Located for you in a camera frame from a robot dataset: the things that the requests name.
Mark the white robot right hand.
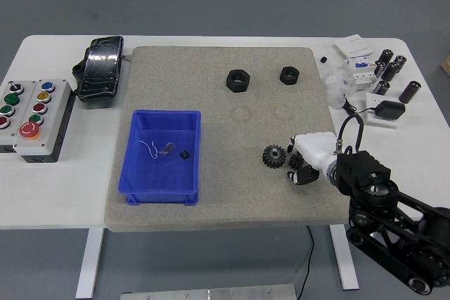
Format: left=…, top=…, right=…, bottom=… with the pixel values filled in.
left=286, top=131, right=339, bottom=186

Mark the small black gear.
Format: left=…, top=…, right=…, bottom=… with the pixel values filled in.
left=288, top=153, right=304, bottom=171

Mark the large black gear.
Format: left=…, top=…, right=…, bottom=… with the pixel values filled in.
left=262, top=144, right=286, bottom=170

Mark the small black hex nut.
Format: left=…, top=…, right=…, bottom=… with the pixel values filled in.
left=279, top=65, right=301, bottom=86

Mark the large black hex nut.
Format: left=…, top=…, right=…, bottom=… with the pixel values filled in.
left=225, top=68, right=251, bottom=93

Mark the flat white box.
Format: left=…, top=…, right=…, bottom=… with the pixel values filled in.
left=333, top=34, right=374, bottom=58

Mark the brown cardboard box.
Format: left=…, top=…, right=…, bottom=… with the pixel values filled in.
left=439, top=50, right=450, bottom=76

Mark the grey box with emergency stop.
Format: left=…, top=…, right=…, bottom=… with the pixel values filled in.
left=13, top=79, right=74, bottom=164

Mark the crumpled clear plastic bag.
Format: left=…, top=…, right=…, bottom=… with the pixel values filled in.
left=322, top=70, right=356, bottom=110

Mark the white flat plate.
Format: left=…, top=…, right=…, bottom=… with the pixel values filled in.
left=364, top=92, right=401, bottom=128

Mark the black power adapter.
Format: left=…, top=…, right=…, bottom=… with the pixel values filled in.
left=375, top=100, right=406, bottom=120

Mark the white circuit breaker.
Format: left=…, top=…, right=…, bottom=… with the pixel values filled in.
left=342, top=54, right=377, bottom=93

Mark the grey-brown foam mat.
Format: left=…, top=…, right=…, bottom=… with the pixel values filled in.
left=104, top=46, right=354, bottom=233

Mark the white table leg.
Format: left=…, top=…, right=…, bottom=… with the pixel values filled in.
left=75, top=228, right=105, bottom=299
left=329, top=224, right=359, bottom=290

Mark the blue plastic bin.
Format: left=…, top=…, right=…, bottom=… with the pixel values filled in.
left=116, top=109, right=202, bottom=207

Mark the silver metal plate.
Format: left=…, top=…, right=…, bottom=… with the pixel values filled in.
left=120, top=284, right=297, bottom=300

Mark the black film-wrapped device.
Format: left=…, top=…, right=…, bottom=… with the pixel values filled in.
left=72, top=35, right=126, bottom=103

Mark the black adapter cord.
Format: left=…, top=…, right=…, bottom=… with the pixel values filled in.
left=341, top=93, right=378, bottom=117

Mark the black cable under table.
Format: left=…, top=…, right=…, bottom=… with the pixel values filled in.
left=300, top=226, right=315, bottom=297

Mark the thin white string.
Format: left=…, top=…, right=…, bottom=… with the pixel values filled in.
left=136, top=140, right=159, bottom=159

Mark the grey box with knob switch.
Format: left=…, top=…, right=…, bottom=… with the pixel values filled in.
left=0, top=80, right=38, bottom=155

